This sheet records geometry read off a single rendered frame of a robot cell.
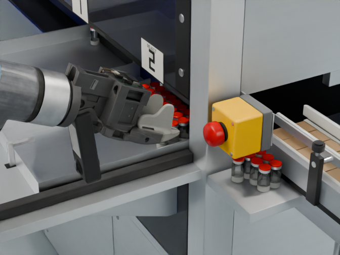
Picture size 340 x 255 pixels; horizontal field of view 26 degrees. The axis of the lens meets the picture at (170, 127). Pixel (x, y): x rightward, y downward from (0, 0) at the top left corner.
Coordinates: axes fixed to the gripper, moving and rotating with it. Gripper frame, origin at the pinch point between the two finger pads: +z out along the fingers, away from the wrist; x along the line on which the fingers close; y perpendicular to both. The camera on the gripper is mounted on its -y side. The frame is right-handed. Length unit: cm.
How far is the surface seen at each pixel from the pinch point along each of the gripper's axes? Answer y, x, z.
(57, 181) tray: -16.2, 12.3, -8.4
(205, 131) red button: 1.3, 0.7, 7.1
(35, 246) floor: -89, 109, 51
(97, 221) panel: -48, 57, 34
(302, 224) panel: -16.1, 5.9, 45.0
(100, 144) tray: -13.1, 23.6, 4.3
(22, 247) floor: -90, 111, 47
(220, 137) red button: 1.7, -1.7, 8.3
